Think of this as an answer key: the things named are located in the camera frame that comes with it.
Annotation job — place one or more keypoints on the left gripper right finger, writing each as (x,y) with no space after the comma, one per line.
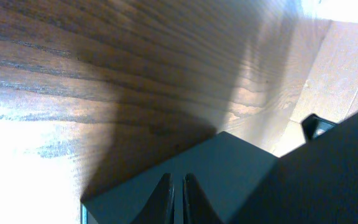
(196,206)

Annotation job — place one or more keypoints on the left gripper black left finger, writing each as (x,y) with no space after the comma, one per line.
(159,208)

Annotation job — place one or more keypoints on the dark green box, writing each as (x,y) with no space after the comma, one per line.
(315,183)

